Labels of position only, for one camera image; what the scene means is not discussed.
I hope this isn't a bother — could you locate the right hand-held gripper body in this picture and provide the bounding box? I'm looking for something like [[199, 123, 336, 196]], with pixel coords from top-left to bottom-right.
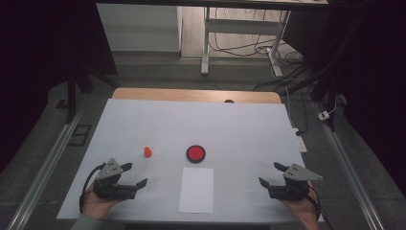
[[267, 163, 324, 202]]

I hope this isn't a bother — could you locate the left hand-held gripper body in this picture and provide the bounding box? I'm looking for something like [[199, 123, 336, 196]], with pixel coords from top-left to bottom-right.
[[93, 157, 138, 201]]

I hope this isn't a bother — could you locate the round red ink pad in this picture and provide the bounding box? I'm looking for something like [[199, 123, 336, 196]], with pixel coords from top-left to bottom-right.
[[186, 145, 207, 165]]

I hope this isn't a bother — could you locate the person's left hand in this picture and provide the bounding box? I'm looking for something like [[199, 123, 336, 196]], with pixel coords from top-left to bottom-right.
[[80, 181, 123, 221]]

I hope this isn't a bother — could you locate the person's right hand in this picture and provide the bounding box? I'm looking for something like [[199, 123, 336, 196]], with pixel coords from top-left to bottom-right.
[[281, 181, 321, 230]]

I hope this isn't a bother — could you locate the white power strip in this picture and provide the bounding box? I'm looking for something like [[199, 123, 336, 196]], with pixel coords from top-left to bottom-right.
[[292, 127, 308, 154]]

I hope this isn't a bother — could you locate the white paper sheet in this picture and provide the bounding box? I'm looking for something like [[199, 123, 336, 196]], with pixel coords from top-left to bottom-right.
[[178, 167, 214, 215]]

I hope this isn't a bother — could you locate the black floor plate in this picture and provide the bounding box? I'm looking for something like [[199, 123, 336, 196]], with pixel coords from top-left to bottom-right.
[[67, 124, 93, 148]]

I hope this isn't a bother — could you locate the large white table cover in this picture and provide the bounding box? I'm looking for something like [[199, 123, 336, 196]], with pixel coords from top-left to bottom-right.
[[56, 98, 326, 224]]

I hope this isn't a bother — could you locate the black stand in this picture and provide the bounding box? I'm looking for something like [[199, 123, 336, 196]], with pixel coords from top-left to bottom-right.
[[286, 60, 340, 132], [64, 61, 123, 125]]

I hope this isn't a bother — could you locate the dark curtain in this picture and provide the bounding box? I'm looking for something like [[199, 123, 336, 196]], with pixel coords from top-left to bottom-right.
[[0, 0, 119, 175], [282, 0, 406, 196]]

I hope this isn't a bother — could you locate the white cabinet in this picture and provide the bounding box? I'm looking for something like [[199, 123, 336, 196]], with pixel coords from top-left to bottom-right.
[[96, 3, 183, 53]]

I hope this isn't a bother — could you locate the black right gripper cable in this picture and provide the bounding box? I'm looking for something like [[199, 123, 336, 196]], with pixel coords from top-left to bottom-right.
[[305, 184, 335, 230]]

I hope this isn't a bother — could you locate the metal floor rail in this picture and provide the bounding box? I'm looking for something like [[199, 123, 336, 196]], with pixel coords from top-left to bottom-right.
[[5, 103, 84, 230], [313, 101, 387, 230]]

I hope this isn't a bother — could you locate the small white adapter with cable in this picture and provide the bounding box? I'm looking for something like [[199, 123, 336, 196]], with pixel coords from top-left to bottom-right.
[[317, 101, 338, 122]]

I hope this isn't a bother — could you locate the tangle of black floor cables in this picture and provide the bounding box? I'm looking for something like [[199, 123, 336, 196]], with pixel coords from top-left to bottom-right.
[[209, 8, 307, 92]]

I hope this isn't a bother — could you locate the white desk frame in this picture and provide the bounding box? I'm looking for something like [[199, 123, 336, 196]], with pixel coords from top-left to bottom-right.
[[200, 6, 293, 78]]

